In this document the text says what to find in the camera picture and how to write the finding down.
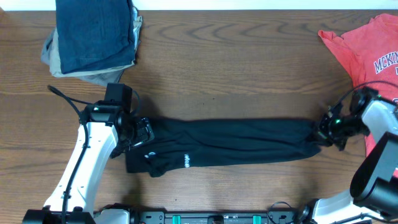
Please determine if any folded light blue garment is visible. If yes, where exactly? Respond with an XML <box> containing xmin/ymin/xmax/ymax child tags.
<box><xmin>130</xmin><ymin>6</ymin><xmax>142</xmax><ymax>52</ymax></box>

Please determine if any folded grey garment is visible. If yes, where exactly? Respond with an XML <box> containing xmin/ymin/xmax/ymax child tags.
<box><xmin>40</xmin><ymin>29</ymin><xmax>134</xmax><ymax>86</ymax></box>

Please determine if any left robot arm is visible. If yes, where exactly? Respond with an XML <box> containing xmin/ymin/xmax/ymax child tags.
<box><xmin>22</xmin><ymin>101</ymin><xmax>154</xmax><ymax>223</ymax></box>

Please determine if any black polo shirt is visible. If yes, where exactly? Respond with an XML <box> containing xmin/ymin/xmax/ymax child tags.
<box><xmin>126</xmin><ymin>118</ymin><xmax>321</xmax><ymax>177</ymax></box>

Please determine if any folded navy blue garment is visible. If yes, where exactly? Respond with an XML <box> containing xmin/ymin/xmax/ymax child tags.
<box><xmin>55</xmin><ymin>0</ymin><xmax>135</xmax><ymax>74</ymax></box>

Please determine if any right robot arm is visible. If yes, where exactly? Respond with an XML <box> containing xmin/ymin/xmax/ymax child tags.
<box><xmin>297</xmin><ymin>86</ymin><xmax>397</xmax><ymax>223</ymax></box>

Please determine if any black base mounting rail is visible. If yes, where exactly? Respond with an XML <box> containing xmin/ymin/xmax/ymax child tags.
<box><xmin>93</xmin><ymin>202</ymin><xmax>312</xmax><ymax>224</ymax></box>

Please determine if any red printed t-shirt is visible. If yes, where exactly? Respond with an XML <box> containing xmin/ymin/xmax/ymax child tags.
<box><xmin>318</xmin><ymin>14</ymin><xmax>397</xmax><ymax>103</ymax></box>

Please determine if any folded beige garment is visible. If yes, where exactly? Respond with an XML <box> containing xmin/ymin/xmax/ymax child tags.
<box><xmin>45</xmin><ymin>3</ymin><xmax>143</xmax><ymax>77</ymax></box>

